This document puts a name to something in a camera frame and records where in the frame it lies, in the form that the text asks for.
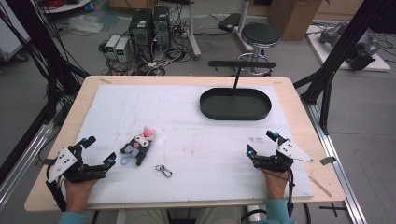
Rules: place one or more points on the silver metal carabiner clasp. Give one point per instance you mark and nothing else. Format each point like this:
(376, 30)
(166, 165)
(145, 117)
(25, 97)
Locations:
(168, 173)

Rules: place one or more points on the white cylinder under table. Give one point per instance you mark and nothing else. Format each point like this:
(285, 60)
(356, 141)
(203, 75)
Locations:
(252, 207)

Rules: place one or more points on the white foam mat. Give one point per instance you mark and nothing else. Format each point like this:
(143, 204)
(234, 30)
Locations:
(186, 140)

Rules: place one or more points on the person's leg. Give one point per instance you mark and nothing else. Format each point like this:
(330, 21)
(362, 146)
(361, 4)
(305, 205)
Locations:
(146, 217)
(221, 216)

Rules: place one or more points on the person's left hand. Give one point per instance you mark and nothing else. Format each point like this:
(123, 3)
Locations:
(77, 196)

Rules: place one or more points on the black tape piece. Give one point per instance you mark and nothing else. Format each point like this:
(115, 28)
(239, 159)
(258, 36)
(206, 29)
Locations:
(328, 160)
(42, 162)

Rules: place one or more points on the person's left leg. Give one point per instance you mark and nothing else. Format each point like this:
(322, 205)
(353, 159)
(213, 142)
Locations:
(146, 217)

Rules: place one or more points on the thin wooden stick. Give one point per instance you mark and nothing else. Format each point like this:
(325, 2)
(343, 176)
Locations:
(320, 186)

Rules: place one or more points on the brown cardboard box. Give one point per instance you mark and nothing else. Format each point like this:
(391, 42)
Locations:
(292, 18)

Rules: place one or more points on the black round stool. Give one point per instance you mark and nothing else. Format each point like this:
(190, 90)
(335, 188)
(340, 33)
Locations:
(261, 33)

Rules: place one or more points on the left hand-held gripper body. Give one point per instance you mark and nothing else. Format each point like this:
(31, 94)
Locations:
(62, 161)

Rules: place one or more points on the round white table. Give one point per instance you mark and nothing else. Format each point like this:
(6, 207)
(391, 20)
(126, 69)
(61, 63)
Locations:
(71, 6)

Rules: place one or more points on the black oval tray stand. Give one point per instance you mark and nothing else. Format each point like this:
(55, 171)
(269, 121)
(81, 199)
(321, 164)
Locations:
(233, 109)

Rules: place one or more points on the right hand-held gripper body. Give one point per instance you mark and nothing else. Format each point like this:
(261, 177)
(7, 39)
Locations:
(291, 151)

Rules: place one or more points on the white cabinet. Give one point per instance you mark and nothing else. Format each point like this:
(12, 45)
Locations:
(9, 34)

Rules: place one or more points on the person's right leg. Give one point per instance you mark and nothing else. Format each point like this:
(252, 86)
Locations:
(221, 216)

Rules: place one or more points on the person's right hand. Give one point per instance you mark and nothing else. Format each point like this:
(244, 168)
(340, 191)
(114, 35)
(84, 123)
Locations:
(276, 186)

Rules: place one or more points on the aluminium rail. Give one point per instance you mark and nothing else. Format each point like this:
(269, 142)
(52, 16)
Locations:
(21, 161)
(339, 174)

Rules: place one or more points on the white desk leg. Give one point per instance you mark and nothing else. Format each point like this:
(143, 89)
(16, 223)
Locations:
(243, 18)
(193, 31)

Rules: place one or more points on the black metal frame strut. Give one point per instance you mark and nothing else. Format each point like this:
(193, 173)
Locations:
(342, 40)
(40, 40)

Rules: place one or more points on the grey robot part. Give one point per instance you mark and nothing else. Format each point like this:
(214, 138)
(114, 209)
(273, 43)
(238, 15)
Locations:
(331, 34)

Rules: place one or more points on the black flat case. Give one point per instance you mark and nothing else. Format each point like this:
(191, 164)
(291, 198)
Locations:
(229, 22)

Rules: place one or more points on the white power supply unit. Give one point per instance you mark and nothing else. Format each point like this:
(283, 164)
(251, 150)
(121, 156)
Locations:
(111, 45)
(122, 49)

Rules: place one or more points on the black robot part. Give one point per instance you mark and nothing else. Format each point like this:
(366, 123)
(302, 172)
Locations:
(362, 56)

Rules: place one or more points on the black tape cross mark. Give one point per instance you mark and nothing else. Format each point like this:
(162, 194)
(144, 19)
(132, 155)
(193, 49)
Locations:
(333, 207)

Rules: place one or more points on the clear plastic bag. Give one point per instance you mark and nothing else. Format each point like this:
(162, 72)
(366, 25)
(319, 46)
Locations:
(85, 24)

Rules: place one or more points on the white floor board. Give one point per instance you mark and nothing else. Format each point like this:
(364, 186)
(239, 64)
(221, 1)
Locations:
(323, 56)

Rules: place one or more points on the black computer tower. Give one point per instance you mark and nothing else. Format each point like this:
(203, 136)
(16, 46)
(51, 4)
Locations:
(140, 31)
(162, 25)

